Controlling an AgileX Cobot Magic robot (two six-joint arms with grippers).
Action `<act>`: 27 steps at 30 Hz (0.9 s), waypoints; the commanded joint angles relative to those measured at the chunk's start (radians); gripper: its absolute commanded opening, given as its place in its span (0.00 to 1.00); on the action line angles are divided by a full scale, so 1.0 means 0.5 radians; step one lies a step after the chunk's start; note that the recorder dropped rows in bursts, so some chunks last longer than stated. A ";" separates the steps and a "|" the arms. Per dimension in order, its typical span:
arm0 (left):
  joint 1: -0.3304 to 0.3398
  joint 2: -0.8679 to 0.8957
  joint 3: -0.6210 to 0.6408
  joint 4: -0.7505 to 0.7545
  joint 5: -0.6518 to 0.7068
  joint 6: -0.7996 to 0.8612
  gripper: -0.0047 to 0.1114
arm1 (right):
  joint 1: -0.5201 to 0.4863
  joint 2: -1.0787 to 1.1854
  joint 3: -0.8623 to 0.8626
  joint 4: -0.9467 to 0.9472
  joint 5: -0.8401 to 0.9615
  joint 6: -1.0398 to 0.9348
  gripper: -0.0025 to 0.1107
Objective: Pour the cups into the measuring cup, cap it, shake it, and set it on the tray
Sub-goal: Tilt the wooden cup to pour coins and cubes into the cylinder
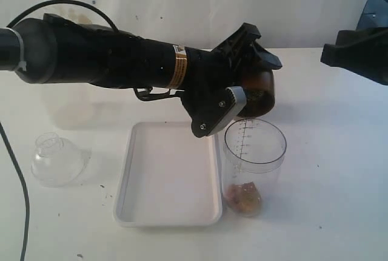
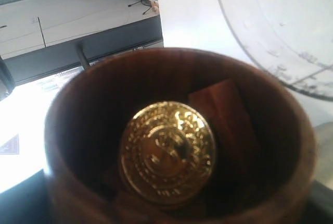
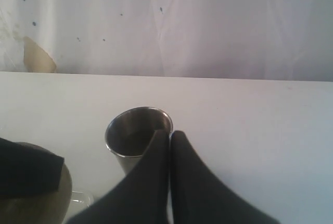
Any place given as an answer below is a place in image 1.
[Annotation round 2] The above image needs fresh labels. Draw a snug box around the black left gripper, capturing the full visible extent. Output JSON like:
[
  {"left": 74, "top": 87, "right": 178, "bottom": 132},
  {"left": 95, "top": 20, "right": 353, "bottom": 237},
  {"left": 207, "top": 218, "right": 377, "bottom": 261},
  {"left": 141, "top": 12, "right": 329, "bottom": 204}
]
[{"left": 181, "top": 23, "right": 283, "bottom": 137}]

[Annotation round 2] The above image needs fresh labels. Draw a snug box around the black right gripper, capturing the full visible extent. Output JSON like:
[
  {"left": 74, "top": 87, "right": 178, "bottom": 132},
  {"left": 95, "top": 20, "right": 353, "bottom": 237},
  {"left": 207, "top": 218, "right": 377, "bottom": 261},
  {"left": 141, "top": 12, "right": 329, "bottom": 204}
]
[{"left": 320, "top": 29, "right": 387, "bottom": 85}]

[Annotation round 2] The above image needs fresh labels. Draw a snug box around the brown wooden cup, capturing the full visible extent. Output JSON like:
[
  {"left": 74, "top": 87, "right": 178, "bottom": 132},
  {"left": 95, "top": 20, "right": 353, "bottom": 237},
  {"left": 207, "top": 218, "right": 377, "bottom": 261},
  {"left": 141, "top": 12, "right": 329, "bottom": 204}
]
[{"left": 236, "top": 56, "right": 275, "bottom": 118}]

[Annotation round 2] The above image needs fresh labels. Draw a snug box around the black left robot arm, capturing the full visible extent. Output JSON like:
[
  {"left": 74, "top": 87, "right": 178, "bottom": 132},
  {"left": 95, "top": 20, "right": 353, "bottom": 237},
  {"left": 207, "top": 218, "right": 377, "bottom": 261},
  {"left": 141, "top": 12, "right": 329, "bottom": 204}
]
[{"left": 1, "top": 14, "right": 282, "bottom": 138}]

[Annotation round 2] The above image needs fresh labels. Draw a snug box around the clear measuring jar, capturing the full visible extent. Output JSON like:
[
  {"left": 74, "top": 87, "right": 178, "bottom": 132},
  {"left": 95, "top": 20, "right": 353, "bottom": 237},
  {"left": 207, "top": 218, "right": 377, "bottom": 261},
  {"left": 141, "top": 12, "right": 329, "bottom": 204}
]
[{"left": 221, "top": 118, "right": 287, "bottom": 216}]

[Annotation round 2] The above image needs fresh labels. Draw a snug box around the clear glass funnel flask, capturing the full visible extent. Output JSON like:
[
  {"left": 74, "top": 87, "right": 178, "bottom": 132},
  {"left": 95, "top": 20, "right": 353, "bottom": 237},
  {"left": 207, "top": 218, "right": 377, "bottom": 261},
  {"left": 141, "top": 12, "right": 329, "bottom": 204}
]
[{"left": 31, "top": 132, "right": 91, "bottom": 188}]

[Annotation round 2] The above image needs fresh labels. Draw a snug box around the dark blue background object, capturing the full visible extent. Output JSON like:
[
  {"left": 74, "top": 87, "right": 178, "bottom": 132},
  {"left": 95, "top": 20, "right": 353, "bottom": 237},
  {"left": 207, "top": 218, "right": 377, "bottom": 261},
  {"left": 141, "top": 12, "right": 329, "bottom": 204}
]
[{"left": 356, "top": 0, "right": 387, "bottom": 30}]

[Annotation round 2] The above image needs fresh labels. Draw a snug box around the white rectangular tray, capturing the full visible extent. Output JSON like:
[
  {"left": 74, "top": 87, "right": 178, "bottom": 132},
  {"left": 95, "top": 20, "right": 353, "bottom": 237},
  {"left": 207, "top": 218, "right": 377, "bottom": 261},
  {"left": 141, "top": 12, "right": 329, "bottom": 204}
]
[{"left": 113, "top": 121, "right": 222, "bottom": 228}]

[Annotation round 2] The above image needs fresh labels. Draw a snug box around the translucent plastic container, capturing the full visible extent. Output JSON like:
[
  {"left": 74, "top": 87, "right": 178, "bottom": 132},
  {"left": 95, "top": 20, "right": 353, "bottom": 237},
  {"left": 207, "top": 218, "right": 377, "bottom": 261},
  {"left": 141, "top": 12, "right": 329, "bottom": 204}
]
[{"left": 41, "top": 84, "right": 94, "bottom": 130}]

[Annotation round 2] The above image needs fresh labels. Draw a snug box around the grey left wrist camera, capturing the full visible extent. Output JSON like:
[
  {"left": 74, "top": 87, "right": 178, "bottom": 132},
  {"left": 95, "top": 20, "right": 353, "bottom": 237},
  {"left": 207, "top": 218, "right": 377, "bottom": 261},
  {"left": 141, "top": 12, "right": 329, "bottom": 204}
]
[{"left": 212, "top": 86, "right": 247, "bottom": 134}]

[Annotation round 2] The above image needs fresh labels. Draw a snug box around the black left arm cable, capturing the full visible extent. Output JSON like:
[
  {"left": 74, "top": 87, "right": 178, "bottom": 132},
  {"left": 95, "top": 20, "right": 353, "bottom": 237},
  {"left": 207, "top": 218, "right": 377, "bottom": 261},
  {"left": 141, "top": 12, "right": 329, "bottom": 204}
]
[{"left": 0, "top": 0, "right": 184, "bottom": 261}]

